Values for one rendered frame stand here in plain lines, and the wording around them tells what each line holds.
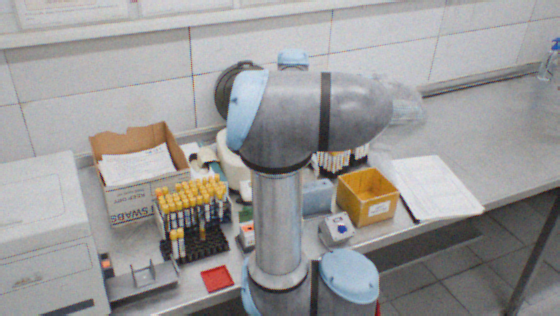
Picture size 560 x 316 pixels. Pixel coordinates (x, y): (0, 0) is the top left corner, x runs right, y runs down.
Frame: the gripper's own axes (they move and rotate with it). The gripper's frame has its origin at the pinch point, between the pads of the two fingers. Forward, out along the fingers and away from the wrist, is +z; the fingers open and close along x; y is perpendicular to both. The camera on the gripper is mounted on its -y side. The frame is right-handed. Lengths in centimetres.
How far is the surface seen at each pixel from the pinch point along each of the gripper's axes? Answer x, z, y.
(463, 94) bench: 97, 13, -64
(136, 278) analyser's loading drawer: -42.7, 13.1, 16.9
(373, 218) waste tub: 23.8, 15.2, 6.3
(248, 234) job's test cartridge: -13.9, 10.1, 10.8
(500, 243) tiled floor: 135, 102, -60
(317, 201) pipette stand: 8.7, 11.1, -0.3
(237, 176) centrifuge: -12.4, 7.9, -14.2
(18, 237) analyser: -61, -12, 28
